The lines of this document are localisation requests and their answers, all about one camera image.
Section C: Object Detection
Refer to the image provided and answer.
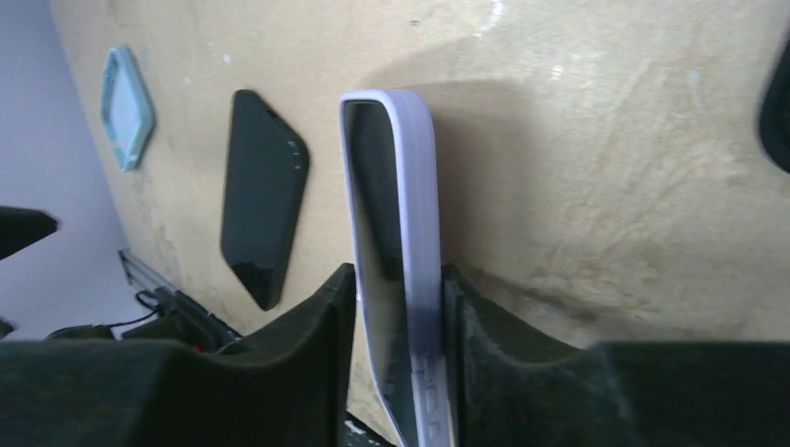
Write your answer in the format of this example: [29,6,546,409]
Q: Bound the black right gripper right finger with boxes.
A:
[442,265,789,446]

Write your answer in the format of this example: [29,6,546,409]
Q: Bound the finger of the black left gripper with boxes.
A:
[0,206,59,260]

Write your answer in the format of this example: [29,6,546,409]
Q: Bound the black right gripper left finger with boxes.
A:
[1,264,356,446]

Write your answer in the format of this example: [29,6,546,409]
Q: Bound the lavender phone case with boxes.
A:
[338,89,450,446]

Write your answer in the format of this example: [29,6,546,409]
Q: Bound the light blue phone case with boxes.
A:
[100,46,155,172]

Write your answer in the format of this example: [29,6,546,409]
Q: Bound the black phone with white sticker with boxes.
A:
[220,89,309,311]

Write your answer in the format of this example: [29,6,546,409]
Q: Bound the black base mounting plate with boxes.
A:
[47,249,241,353]

